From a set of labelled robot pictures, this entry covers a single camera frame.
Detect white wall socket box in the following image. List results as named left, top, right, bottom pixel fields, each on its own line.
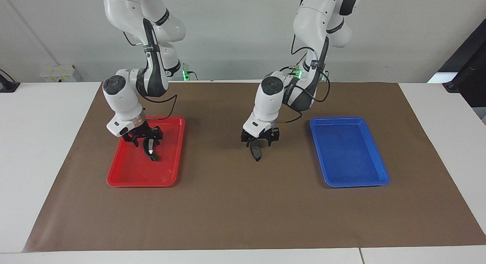
left=39, top=64, right=82, bottom=82

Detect blue plastic tray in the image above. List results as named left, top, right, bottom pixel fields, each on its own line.
left=309, top=117, right=390, bottom=188

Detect brown paper mat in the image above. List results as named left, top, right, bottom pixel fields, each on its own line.
left=22, top=82, right=486, bottom=253

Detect black stand equipment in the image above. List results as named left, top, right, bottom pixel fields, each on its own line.
left=437, top=27, right=486, bottom=109

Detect black clamp device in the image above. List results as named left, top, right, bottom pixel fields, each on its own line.
left=0, top=68, right=21, bottom=93

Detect dark brake pad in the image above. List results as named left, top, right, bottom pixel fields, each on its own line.
left=249, top=140, right=263, bottom=162

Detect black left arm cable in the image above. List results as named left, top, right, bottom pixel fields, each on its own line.
left=274, top=34, right=331, bottom=124

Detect red plastic tray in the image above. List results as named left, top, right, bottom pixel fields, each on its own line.
left=107, top=116, right=186, bottom=188

